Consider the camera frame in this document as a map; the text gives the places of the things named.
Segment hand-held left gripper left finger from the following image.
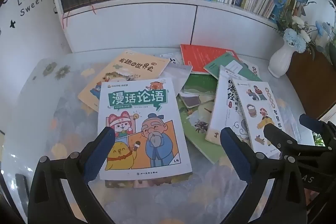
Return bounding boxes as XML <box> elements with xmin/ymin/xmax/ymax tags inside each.
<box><xmin>28</xmin><ymin>126</ymin><xmax>116</xmax><ymax>224</ymax></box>

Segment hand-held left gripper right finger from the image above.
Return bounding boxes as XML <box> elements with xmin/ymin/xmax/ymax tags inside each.
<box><xmin>220</xmin><ymin>127</ymin><xmax>307</xmax><ymax>224</ymax></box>

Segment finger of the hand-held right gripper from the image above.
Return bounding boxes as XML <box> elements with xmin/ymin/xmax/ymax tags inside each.
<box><xmin>263</xmin><ymin>124</ymin><xmax>302</xmax><ymax>159</ymax></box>
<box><xmin>299</xmin><ymin>114</ymin><xmax>336</xmax><ymax>147</ymax></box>

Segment green clock cover book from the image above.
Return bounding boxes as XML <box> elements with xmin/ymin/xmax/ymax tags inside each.
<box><xmin>176</xmin><ymin>94</ymin><xmax>226</xmax><ymax>165</ymax></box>

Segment white mermaid cover book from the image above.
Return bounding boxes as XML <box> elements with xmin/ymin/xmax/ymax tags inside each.
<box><xmin>205</xmin><ymin>65</ymin><xmax>252</xmax><ymax>146</ymax></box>

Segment white cartoon comic book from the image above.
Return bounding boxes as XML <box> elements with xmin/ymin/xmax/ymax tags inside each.
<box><xmin>97</xmin><ymin>78</ymin><xmax>193</xmax><ymax>180</ymax></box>

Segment orange world history book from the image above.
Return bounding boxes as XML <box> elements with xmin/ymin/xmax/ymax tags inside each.
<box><xmin>78</xmin><ymin>49</ymin><xmax>171</xmax><ymax>112</ymax></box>

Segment white book yellow title circles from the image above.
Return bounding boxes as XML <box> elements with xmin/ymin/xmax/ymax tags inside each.
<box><xmin>231</xmin><ymin>79</ymin><xmax>286</xmax><ymax>153</ymax></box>

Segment white ceramic vase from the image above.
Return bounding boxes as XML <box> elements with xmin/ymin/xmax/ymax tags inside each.
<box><xmin>268</xmin><ymin>36</ymin><xmax>296</xmax><ymax>79</ymax></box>

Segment green hills cover book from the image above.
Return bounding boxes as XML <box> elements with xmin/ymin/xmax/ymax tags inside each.
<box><xmin>182</xmin><ymin>73</ymin><xmax>219</xmax><ymax>95</ymax></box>

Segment dark flat object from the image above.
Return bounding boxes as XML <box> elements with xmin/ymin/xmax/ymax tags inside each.
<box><xmin>15</xmin><ymin>174</ymin><xmax>30</xmax><ymax>205</ymax></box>

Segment dark green white-label book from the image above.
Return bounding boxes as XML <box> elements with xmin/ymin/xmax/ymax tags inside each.
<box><xmin>203</xmin><ymin>52</ymin><xmax>263</xmax><ymax>81</ymax></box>

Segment blue artificial flowers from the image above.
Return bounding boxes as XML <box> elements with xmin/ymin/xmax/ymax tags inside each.
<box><xmin>273</xmin><ymin>0</ymin><xmax>336</xmax><ymax>62</ymax></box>

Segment thin white booklet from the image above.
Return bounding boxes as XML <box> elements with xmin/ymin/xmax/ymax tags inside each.
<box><xmin>161</xmin><ymin>63</ymin><xmax>193</xmax><ymax>94</ymax></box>

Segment red cover book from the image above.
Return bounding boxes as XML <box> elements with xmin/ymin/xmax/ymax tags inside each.
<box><xmin>180</xmin><ymin>44</ymin><xmax>240</xmax><ymax>74</ymax></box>

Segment white book black characters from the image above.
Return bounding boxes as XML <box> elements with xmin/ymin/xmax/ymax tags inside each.
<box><xmin>157</xmin><ymin>52</ymin><xmax>185</xmax><ymax>66</ymax></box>

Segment white bookshelf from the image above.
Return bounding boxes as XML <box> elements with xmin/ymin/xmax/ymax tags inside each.
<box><xmin>49</xmin><ymin>0</ymin><xmax>310</xmax><ymax>54</ymax></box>

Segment black lettering wall sticker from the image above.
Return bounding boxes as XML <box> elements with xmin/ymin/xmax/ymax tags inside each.
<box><xmin>16</xmin><ymin>0</ymin><xmax>44</xmax><ymax>17</ymax></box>

